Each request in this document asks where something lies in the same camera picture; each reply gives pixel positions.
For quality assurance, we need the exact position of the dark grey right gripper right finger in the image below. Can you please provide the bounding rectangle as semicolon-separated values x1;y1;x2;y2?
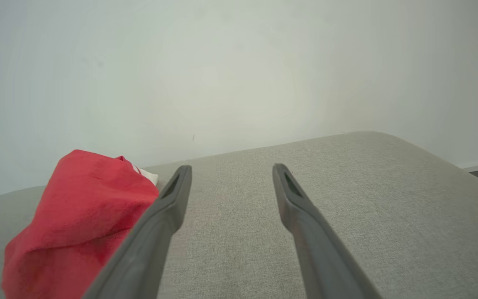
272;163;384;299

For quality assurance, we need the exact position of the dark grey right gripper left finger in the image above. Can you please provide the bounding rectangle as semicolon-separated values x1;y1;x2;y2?
82;165;193;299

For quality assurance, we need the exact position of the red Bulls 23 jersey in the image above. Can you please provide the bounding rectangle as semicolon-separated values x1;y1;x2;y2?
1;149;160;299

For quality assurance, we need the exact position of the grey fabric sofa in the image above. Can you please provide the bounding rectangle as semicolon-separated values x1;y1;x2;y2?
0;131;478;299

